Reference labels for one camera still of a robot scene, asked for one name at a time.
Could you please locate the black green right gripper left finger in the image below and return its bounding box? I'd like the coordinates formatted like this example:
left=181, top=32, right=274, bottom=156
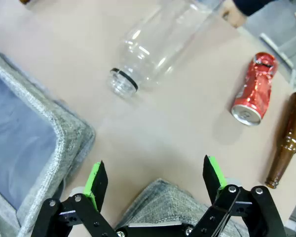
left=31, top=160, right=119, bottom=237

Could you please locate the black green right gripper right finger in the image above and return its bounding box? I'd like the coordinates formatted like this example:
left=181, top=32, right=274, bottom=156
left=187, top=155, right=287, bottom=237

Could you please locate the crushed red soda can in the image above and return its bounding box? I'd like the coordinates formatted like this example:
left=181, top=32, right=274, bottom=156
left=231, top=51, right=279, bottom=126

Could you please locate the large clear plastic bottle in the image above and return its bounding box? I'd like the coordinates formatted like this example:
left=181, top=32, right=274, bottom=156
left=110, top=0, right=222, bottom=98

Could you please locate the person's left forearm navy sleeve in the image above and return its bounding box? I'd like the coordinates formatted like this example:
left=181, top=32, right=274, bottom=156
left=233, top=0, right=296, bottom=17

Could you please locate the grey felt can basket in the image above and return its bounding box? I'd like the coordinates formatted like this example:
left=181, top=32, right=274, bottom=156
left=114, top=178, right=247, bottom=237

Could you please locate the grey felt plastic basket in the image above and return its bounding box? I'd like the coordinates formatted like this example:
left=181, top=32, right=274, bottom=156
left=0, top=45, right=97, bottom=237

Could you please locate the person's left hand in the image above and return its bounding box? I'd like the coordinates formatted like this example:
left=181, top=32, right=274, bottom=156
left=222, top=0, right=249, bottom=28

